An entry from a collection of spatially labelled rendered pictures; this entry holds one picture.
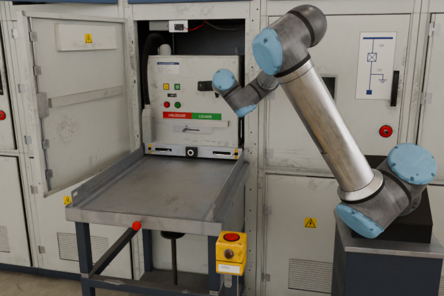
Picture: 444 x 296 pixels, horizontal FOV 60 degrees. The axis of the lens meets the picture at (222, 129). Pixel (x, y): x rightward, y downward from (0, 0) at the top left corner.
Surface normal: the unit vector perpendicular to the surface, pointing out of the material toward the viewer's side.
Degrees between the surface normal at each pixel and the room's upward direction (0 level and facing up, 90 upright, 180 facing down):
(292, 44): 83
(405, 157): 43
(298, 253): 90
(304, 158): 90
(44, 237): 90
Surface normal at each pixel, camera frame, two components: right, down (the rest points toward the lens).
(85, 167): 0.91, 0.09
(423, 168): -0.06, -0.56
